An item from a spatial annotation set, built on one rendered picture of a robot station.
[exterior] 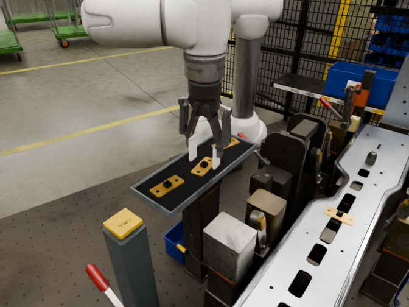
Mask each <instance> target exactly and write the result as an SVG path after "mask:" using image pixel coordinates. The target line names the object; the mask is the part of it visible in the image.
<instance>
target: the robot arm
mask: <svg viewBox="0 0 409 307"><path fill-rule="evenodd" d="M282 9H283V0H84V1H83V2H82V5H81V17H82V23H83V27H84V30H85V32H86V33H87V34H88V35H89V36H90V37H91V38H92V39H93V40H94V41H96V42H98V43H100V44H104V45H106V46H110V47H114V48H155V47H159V46H171V47H176V48H182V49H183V51H184V52H183V57H184V75H185V77H186V78H188V93H189V97H187V96H183V97H181V98H179V99H178V104H179V106H180V122H179V133H180V134H181V135H184V136H185V137H186V146H187V148H188V150H189V161H192V160H194V159H195V158H196V157H197V144H198V143H200V142H202V141H203V140H205V139H206V138H208V137H210V136H211V135H213V137H214V141H215V145H214V146H213V162H212V168H213V169H214V170H215V169H216V168H217V167H218V166H219V165H220V158H221V157H222V155H223V149H224V147H228V146H229V144H230V143H231V134H233V135H236V136H237V134H238V133H239V132H240V133H241V132H242V133H243V134H244V135H245V136H246V137H247V138H248V139H249V140H250V141H252V142H254V143H257V148H258V147H260V145H261V141H262V140H263V139H264V138H265V137H266V136H267V128H266V126H265V124H264V123H263V122H262V121H261V120H259V118H258V115H257V114H256V112H255V111H254V101H255V95H256V84H257V74H258V69H259V59H260V47H261V41H262V37H263V36H264V34H265V33H266V31H267V28H268V27H269V24H270V23H274V22H275V21H277V20H278V19H279V17H280V16H281V14H282ZM231 24H232V29H233V32H234V34H235V36H236V50H235V64H234V89H233V102H232V106H229V107H227V106H225V105H223V104H222V102H221V99H220V95H221V87H222V78H223V77H224V76H225V60H226V45H227V42H228V39H229V35H230V30H231ZM189 104H190V105H191V107H192V113H191V118H190V121H189V125H188V120H189ZM218 110H220V111H221V116H222V120H219V119H218Z"/></svg>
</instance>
